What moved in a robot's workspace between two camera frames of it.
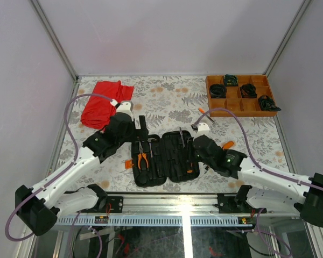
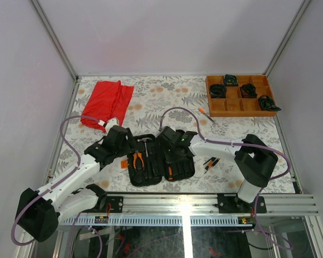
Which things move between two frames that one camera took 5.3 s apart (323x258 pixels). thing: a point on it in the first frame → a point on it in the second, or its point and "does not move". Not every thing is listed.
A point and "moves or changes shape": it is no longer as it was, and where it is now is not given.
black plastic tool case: [173, 156] does not move
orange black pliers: [141, 152] moves or changes shape
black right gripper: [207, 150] → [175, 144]
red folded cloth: [98, 109] does not move
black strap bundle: [218, 91] does not move
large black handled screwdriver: [183, 142] moves or changes shape
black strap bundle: [267, 104] does not move
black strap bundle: [231, 80] does not move
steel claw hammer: [149, 141] → [145, 140]
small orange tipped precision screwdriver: [203, 111] does not move
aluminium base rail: [207, 209] does not move
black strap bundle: [248, 91] does not move
